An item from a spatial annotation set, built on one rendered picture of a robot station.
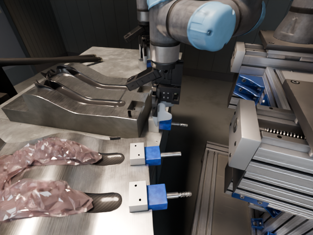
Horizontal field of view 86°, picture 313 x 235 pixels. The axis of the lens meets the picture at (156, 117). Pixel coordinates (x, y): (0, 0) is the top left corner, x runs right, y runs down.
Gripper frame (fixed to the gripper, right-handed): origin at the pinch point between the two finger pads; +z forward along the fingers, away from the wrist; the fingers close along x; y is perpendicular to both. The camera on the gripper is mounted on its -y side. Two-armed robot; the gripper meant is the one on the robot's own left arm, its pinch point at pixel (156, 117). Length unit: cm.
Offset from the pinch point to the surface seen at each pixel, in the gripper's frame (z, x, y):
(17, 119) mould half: 3, -6, -50
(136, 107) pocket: -1.8, 2.4, -7.6
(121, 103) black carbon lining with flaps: -4.0, 0.7, -12.2
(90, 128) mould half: 2.5, -6.7, -21.3
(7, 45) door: 34, 157, -231
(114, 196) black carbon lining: -0.6, -28.3, -4.3
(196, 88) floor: 85, 174, 28
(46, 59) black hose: -5, 31, -62
